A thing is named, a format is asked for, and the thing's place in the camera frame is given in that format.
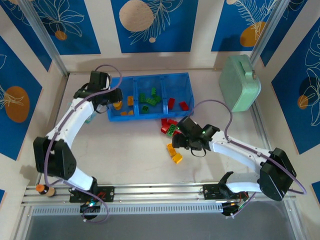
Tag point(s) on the aluminium mounting rail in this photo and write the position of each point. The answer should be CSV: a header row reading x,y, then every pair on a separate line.
x,y
155,190

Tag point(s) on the light blue snack packet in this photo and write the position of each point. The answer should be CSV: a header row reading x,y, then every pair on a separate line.
x,y
89,120

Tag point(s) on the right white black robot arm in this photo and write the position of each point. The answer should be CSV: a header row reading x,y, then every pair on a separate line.
x,y
275,175

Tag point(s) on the long green lego brick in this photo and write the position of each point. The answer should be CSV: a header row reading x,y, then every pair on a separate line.
x,y
151,100

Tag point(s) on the curved orange lego brick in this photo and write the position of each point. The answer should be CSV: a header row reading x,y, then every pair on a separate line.
x,y
130,100

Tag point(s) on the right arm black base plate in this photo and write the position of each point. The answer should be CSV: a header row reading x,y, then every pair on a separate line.
x,y
210,192

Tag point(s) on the black connector box with LED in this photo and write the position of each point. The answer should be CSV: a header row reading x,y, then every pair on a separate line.
x,y
231,209
90,208

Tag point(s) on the long red lego brick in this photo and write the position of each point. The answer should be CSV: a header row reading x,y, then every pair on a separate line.
x,y
171,103

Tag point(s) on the translucent grey panel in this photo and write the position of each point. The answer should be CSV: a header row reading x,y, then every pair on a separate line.
x,y
155,227

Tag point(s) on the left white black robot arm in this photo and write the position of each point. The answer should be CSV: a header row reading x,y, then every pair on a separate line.
x,y
53,157

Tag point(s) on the brown bottle with orange cap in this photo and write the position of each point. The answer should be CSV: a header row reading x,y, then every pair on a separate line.
x,y
45,190

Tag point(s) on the aluminium frame post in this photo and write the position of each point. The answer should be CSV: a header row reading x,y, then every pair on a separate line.
x,y
42,35
268,30

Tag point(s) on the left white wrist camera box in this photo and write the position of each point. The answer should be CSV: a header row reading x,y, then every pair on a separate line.
x,y
108,81

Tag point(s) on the large orange lego brick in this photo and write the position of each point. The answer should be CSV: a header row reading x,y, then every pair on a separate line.
x,y
117,105

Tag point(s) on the long yellow lego brick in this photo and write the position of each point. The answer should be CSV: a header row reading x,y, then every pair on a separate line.
x,y
171,149

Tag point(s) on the blue three-compartment plastic bin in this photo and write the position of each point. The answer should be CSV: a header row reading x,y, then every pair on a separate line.
x,y
150,117

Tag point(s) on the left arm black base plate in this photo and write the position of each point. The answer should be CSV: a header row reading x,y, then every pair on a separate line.
x,y
107,193

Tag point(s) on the mint green carry case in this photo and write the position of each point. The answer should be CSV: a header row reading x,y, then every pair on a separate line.
x,y
235,82

